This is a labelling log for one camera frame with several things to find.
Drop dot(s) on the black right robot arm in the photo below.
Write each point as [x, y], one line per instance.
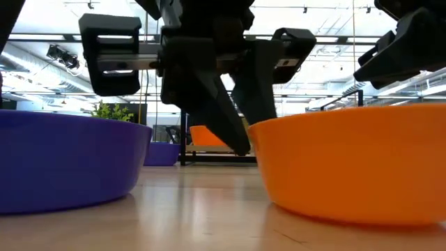
[386, 7]

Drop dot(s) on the wooden rack shelf board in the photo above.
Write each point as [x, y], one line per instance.
[205, 148]

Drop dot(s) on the purple bowl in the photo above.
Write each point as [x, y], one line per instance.
[62, 164]
[162, 155]

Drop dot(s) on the black metal rack frame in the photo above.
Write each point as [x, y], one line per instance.
[184, 139]

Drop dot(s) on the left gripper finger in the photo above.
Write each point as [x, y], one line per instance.
[195, 76]
[258, 83]

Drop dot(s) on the black partition panel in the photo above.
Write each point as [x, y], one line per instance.
[139, 113]

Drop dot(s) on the orange bowl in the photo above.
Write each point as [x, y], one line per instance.
[348, 164]
[203, 136]

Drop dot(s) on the small green potted plant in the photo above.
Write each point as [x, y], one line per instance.
[111, 113]

